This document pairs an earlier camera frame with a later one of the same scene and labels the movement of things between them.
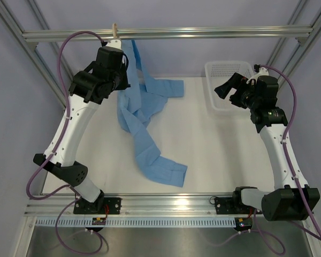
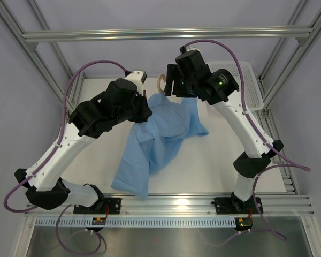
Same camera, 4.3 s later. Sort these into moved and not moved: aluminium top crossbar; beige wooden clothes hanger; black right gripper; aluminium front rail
Moved: black right gripper; beige wooden clothes hanger
Not moved: aluminium top crossbar; aluminium front rail
